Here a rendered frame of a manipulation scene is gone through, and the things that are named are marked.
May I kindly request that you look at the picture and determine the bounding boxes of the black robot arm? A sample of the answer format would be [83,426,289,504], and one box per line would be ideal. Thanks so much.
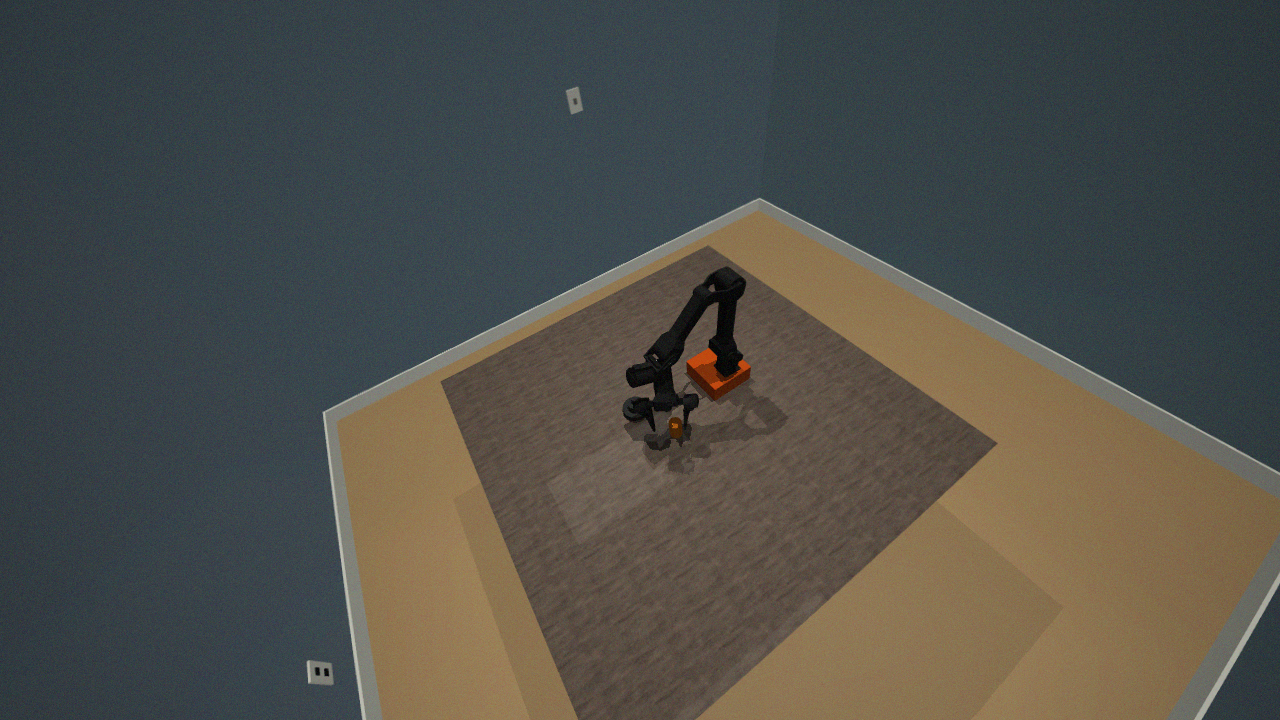
[626,266,746,413]

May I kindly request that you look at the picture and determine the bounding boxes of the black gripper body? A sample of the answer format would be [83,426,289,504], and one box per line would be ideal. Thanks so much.
[634,378,699,413]

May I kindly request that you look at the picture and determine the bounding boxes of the black stepped round pedestal with short shaft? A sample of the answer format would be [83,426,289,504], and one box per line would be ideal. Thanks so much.
[623,396,644,421]

